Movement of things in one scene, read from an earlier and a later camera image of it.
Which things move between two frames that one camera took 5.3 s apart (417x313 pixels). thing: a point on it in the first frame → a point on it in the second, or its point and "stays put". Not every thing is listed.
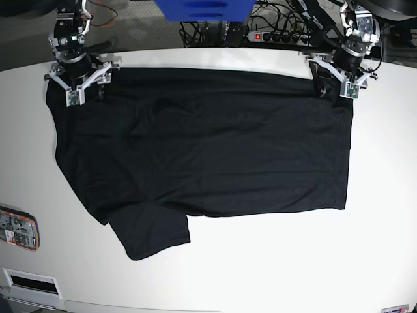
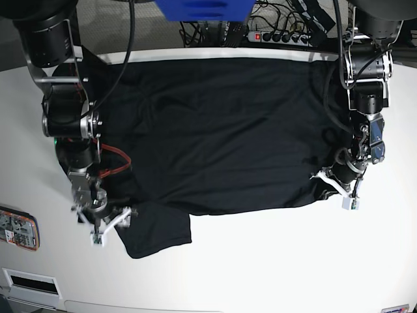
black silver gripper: (75, 72) → (99, 209)
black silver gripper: (344, 60) → (348, 172)
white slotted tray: (37, 289) stays put
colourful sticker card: (404, 308) stays put
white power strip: (281, 38) stays put
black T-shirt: (155, 145) stays put
